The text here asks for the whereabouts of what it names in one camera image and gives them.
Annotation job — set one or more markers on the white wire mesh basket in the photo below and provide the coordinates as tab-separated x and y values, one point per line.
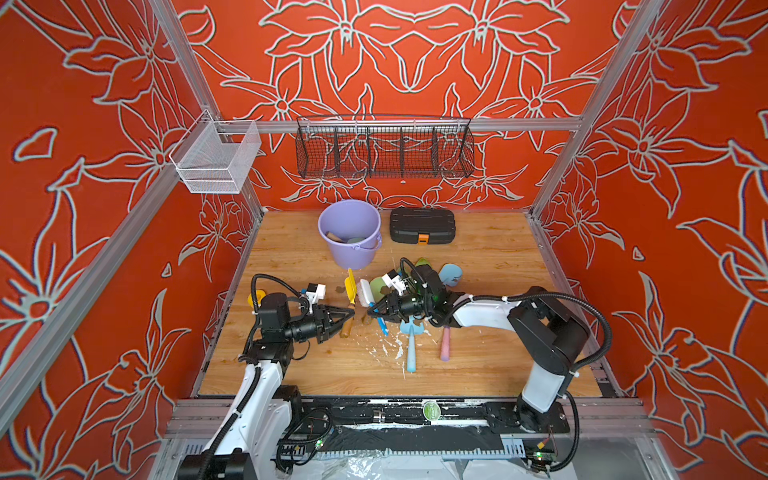
216	156

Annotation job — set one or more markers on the light blue trowel back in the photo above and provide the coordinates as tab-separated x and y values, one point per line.
450	275

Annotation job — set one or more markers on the black wire wall basket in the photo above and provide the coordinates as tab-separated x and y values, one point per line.
386	146

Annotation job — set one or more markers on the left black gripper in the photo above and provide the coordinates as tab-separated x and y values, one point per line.
321	324

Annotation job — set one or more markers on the green round sticker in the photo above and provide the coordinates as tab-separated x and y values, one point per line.
431	410

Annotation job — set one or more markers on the light blue trowel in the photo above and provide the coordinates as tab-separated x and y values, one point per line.
450	275
411	328

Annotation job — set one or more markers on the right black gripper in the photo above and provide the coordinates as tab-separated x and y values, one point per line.
397	310

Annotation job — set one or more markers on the black plastic tool case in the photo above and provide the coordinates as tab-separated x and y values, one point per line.
422	226

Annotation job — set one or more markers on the light blue trowel front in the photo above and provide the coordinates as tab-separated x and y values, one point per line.
411	328

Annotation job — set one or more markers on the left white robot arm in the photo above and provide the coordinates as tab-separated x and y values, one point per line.
264	435

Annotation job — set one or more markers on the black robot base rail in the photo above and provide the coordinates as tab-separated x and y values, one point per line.
468	428

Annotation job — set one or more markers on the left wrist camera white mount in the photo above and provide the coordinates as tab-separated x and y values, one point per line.
314	293

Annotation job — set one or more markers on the purple plastic bucket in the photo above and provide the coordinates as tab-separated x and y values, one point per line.
360	224

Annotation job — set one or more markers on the yellow tape roll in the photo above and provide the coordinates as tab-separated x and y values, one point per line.
260	294

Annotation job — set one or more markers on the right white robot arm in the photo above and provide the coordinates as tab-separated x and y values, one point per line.
562	333

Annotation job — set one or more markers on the purple trowel pink handle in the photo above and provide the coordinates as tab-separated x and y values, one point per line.
445	345

